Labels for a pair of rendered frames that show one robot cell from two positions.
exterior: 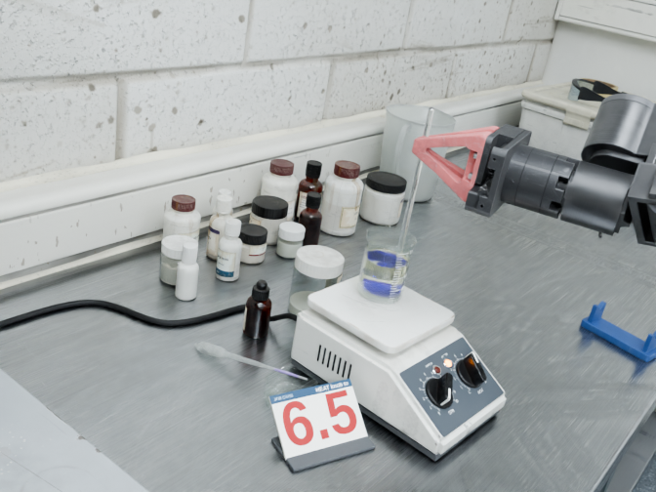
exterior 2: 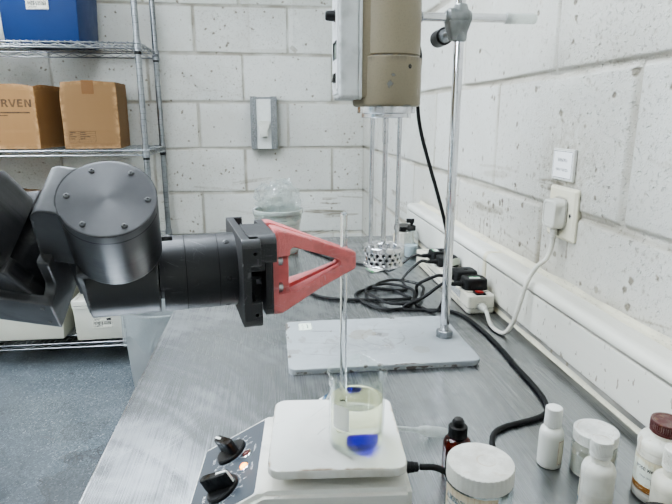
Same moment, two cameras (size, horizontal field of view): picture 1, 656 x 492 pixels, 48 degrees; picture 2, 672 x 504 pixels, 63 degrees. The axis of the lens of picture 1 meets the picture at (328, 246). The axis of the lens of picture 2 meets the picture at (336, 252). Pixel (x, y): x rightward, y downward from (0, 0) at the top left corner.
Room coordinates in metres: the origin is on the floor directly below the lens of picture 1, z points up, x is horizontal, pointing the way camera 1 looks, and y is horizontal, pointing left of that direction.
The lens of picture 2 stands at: (1.04, -0.37, 1.12)
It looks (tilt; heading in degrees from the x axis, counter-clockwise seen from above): 14 degrees down; 140
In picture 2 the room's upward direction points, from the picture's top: straight up
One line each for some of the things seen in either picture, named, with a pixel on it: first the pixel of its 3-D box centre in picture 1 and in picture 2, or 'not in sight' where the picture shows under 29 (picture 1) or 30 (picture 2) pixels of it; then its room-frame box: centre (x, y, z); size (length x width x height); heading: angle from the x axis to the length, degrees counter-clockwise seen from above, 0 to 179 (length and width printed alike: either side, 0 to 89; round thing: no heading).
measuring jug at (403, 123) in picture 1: (410, 155); not in sight; (1.29, -0.12, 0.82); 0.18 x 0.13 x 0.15; 160
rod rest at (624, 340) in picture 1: (622, 329); not in sight; (0.87, -0.40, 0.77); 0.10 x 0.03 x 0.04; 45
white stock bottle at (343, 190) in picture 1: (342, 197); not in sight; (1.07, -0.01, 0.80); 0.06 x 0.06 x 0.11
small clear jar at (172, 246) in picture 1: (179, 261); (593, 451); (0.82, 0.18, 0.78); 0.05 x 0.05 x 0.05
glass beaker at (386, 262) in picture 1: (383, 264); (357, 402); (0.71, -0.06, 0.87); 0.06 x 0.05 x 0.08; 131
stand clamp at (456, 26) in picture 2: not in sight; (447, 27); (0.45, 0.36, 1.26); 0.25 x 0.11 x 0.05; 56
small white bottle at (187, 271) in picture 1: (187, 270); (551, 435); (0.78, 0.16, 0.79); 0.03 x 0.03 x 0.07
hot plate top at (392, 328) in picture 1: (381, 308); (335, 434); (0.69, -0.07, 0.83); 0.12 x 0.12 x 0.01; 52
